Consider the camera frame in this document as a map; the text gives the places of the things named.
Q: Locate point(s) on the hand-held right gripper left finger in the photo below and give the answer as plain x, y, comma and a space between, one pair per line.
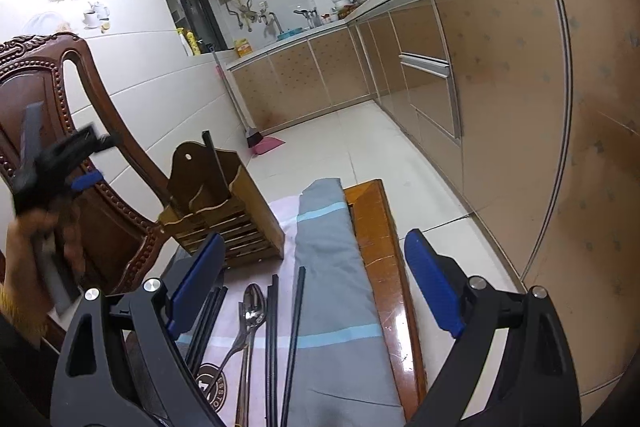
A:
197, 282

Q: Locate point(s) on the white bowl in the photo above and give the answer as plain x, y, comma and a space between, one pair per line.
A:
341, 1

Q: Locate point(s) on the carved wooden chair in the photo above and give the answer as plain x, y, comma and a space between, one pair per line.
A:
40, 82

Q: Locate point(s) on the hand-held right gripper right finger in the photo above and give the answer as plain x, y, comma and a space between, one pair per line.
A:
430, 282

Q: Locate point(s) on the pink dustpan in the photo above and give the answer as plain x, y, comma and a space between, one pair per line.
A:
267, 146

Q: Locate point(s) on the broom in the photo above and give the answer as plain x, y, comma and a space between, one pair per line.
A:
232, 97

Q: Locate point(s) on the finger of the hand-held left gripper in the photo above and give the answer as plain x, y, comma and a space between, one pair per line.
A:
86, 181
92, 139

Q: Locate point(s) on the brown kitchen cabinets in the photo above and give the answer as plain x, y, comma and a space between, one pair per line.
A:
500, 82

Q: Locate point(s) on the yellow box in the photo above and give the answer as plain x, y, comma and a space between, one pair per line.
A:
243, 48

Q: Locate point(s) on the yellow bottle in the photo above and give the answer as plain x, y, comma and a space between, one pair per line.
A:
192, 43

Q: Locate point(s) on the person's left hand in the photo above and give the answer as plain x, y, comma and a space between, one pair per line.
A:
20, 257

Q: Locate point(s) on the person's left forearm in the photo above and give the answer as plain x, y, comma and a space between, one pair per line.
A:
20, 322

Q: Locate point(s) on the blue basin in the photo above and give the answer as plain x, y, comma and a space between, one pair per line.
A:
291, 33

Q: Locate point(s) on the metal faucet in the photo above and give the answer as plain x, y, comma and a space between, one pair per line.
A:
274, 21

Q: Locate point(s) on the wooden chopstick holder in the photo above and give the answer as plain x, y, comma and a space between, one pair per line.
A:
250, 217

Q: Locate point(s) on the metal spoon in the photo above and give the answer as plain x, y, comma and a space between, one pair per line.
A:
252, 299
232, 349

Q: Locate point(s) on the grey blue-striped cloth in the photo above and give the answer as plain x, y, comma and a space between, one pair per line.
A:
330, 297

